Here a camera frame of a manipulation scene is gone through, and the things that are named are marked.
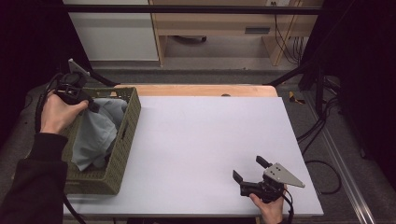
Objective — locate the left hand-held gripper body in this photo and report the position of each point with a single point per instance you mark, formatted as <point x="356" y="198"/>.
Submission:
<point x="71" y="87"/>

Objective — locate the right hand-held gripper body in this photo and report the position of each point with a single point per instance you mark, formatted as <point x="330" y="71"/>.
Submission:
<point x="271" y="186"/>

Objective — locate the light grey cloth garment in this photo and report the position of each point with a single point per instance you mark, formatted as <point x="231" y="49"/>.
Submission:
<point x="95" y="133"/>

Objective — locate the olive green woven basket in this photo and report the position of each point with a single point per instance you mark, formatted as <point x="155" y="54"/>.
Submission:
<point x="123" y="149"/>

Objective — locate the person's right hand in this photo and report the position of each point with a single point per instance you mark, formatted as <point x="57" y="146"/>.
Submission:
<point x="271" y="211"/>

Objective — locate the person's left hand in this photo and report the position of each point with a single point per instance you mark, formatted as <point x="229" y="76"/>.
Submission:
<point x="57" y="115"/>

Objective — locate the white table cover sheet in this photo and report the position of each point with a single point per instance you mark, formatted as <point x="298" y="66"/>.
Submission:
<point x="211" y="149"/>

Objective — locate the white cabinet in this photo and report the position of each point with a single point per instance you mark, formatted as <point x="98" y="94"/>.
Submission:
<point x="113" y="34"/>

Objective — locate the yellow and black small tool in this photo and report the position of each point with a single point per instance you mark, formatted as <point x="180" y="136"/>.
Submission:
<point x="294" y="98"/>

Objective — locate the black metal stand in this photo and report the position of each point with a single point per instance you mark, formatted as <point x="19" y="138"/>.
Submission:
<point x="318" y="87"/>

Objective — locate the light wooden desk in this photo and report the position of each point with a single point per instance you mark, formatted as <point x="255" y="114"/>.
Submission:
<point x="218" y="25"/>

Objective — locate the metal floor rail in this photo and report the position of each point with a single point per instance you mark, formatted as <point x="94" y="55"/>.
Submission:
<point x="342" y="174"/>

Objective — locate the black horizontal frame bar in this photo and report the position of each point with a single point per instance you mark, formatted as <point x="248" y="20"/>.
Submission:
<point x="193" y="9"/>

